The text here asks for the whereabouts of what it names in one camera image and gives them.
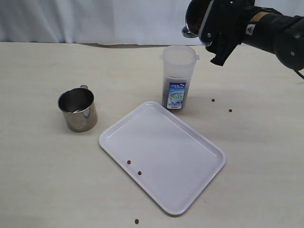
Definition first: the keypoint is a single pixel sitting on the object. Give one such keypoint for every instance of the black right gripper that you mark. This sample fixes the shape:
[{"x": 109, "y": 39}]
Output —
[{"x": 232, "y": 15}]

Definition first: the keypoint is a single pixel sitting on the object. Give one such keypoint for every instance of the steel mug with pellets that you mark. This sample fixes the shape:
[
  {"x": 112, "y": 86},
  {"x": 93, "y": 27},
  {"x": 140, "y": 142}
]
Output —
[{"x": 193, "y": 7}]

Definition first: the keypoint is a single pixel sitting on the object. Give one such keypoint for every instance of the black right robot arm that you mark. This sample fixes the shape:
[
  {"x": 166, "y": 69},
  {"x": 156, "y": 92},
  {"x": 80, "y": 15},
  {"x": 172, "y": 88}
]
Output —
[{"x": 271, "y": 31}]

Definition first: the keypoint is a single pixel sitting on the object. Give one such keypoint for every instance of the clear plastic container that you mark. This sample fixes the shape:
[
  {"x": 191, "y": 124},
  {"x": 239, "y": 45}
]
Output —
[{"x": 178, "y": 67}]

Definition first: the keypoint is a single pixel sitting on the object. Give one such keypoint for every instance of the white curtain backdrop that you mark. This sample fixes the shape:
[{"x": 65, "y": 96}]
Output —
[{"x": 105, "y": 22}]

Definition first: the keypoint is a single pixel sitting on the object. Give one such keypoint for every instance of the white rectangular plastic tray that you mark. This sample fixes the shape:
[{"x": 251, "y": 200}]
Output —
[{"x": 176, "y": 161}]

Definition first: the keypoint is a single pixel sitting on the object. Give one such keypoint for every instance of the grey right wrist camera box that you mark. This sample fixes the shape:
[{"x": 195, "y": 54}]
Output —
[{"x": 210, "y": 26}]

